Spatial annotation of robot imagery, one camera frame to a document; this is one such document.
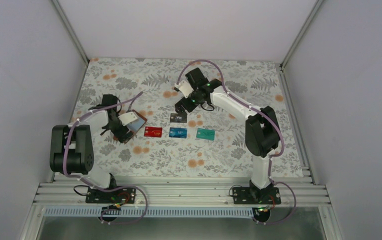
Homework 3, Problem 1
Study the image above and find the brown leather card holder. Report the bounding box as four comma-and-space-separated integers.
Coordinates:
126, 110, 147, 140

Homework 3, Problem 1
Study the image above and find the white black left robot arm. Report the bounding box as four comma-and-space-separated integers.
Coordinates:
49, 94, 139, 192

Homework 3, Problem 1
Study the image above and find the floral patterned table mat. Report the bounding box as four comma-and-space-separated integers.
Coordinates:
73, 57, 304, 178

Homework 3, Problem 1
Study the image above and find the blue credit card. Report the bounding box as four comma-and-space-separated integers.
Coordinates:
168, 127, 188, 139

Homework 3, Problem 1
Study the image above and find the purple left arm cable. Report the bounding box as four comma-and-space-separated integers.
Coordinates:
61, 91, 144, 181

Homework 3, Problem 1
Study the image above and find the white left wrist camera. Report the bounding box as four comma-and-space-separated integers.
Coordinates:
118, 111, 139, 126

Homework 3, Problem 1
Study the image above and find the teal credit card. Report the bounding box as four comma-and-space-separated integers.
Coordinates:
196, 128, 216, 141

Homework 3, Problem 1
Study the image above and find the grey slotted cable duct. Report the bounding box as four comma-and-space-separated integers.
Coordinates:
43, 206, 254, 219

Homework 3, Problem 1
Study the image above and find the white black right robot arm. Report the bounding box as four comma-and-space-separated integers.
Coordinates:
174, 68, 282, 200

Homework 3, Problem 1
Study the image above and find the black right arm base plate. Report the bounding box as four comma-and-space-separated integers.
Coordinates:
229, 186, 282, 205

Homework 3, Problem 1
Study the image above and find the black VIP credit card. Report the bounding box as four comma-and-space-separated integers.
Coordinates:
169, 113, 188, 123

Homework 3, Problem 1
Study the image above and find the aluminium rail frame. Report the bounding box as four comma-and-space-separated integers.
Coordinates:
33, 175, 331, 207

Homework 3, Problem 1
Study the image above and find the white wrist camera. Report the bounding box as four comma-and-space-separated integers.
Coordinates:
174, 80, 195, 99
118, 111, 139, 126

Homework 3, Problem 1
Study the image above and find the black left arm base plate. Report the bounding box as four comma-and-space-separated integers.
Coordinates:
85, 187, 136, 205

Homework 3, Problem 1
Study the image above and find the red VIP credit card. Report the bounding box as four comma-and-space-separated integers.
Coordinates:
143, 126, 163, 138

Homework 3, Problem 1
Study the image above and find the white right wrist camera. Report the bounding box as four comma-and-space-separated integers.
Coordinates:
174, 80, 195, 99

